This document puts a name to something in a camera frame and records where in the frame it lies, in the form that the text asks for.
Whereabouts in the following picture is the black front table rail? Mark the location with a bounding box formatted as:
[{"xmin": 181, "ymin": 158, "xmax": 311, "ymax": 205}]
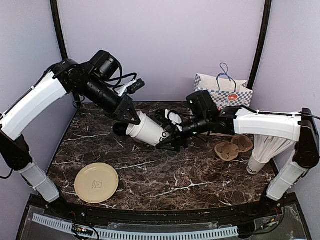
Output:
[{"xmin": 27, "ymin": 195, "xmax": 287, "ymax": 226}]

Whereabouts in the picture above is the blue checkered paper bag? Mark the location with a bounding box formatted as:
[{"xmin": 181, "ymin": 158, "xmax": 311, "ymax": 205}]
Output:
[{"xmin": 194, "ymin": 62, "xmax": 253, "ymax": 109}]

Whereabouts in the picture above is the black cup lid stack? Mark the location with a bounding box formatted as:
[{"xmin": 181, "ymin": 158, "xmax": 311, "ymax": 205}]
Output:
[{"xmin": 112, "ymin": 122, "xmax": 129, "ymax": 136}]

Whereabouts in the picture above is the right black frame post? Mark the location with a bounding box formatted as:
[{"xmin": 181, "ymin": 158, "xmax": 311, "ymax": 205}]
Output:
[{"xmin": 247, "ymin": 0, "xmax": 272, "ymax": 90}]

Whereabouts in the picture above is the paper wrapped straws bundle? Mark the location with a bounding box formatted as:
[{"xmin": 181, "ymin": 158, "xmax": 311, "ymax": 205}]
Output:
[{"xmin": 252, "ymin": 134, "xmax": 296, "ymax": 164}]

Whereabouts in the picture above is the white perforated cable duct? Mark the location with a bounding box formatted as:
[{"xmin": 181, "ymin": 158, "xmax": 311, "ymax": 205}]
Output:
[{"xmin": 31, "ymin": 213, "xmax": 239, "ymax": 240}]

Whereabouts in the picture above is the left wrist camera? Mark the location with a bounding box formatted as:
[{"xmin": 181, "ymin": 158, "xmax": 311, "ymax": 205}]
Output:
[{"xmin": 115, "ymin": 78, "xmax": 145, "ymax": 97}]

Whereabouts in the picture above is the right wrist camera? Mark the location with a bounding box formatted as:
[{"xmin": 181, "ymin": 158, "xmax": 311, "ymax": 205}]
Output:
[{"xmin": 164, "ymin": 108, "xmax": 183, "ymax": 132}]

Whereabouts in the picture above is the cream yellow plate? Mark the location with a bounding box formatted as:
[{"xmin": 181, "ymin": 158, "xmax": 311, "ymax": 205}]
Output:
[{"xmin": 74, "ymin": 162, "xmax": 119, "ymax": 204}]

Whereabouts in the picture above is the brown cardboard cup carrier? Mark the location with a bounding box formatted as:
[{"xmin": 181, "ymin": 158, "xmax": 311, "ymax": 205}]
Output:
[{"xmin": 214, "ymin": 135, "xmax": 254, "ymax": 162}]

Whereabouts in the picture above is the white cup holding straws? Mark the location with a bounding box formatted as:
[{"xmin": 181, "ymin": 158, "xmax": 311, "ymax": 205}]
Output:
[{"xmin": 246, "ymin": 151, "xmax": 267, "ymax": 175}]

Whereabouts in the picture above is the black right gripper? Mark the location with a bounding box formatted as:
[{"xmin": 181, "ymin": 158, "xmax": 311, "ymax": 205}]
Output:
[{"xmin": 157, "ymin": 114, "xmax": 210, "ymax": 153}]

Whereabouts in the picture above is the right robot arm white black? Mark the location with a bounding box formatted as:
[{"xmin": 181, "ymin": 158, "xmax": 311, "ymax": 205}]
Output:
[{"xmin": 156, "ymin": 90, "xmax": 320, "ymax": 217}]

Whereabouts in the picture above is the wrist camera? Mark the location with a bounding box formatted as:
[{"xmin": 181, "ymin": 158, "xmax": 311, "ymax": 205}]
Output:
[
  {"xmin": 115, "ymin": 78, "xmax": 145, "ymax": 97},
  {"xmin": 164, "ymin": 108, "xmax": 183, "ymax": 132}
]

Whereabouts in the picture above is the white paper cup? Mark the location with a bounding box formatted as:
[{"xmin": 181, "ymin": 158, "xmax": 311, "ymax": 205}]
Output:
[{"xmin": 126, "ymin": 111, "xmax": 170, "ymax": 147}]

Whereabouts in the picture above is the black frame post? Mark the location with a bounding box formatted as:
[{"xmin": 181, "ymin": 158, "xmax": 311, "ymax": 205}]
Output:
[
  {"xmin": 50, "ymin": 0, "xmax": 68, "ymax": 60},
  {"xmin": 247, "ymin": 0, "xmax": 272, "ymax": 90}
]

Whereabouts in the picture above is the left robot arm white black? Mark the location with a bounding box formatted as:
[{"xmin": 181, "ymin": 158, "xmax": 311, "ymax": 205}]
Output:
[{"xmin": 0, "ymin": 50, "xmax": 145, "ymax": 218}]

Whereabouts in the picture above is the left black frame post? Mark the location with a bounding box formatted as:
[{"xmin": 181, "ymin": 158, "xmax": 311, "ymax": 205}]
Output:
[{"xmin": 50, "ymin": 0, "xmax": 68, "ymax": 60}]

